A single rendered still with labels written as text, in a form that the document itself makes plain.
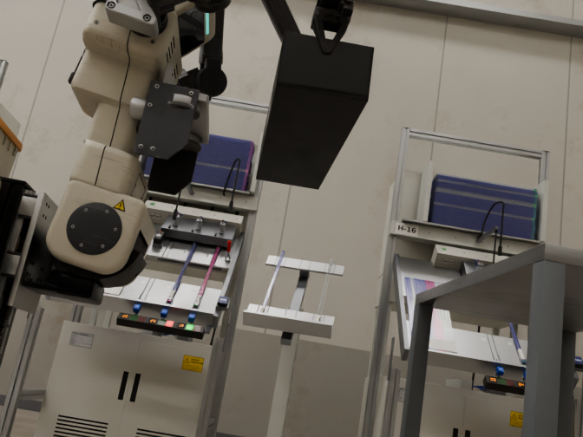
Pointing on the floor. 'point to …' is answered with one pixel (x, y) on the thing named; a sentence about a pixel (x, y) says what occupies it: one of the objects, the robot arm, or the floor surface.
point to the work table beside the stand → (525, 309)
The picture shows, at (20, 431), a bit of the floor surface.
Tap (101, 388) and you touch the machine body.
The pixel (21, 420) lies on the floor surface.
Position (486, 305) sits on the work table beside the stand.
